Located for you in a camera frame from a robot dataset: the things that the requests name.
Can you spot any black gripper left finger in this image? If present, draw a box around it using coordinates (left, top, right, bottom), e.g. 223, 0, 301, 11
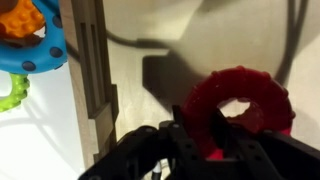
159, 105, 214, 180

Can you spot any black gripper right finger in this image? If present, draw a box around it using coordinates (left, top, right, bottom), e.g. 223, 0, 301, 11
211, 109, 284, 180

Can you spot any red bumpy ring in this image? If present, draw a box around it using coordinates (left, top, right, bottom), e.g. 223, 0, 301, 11
181, 65, 297, 160

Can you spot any wooden slatted tray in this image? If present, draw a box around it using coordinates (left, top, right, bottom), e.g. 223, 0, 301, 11
59, 0, 320, 165

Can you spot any blue dotted ring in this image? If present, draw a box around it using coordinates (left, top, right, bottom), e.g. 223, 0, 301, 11
0, 0, 69, 75

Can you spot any lime green ring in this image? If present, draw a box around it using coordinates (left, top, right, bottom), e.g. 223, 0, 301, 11
0, 72, 31, 114

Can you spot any orange bumpy ring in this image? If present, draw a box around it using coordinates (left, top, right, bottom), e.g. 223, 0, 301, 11
0, 0, 46, 39

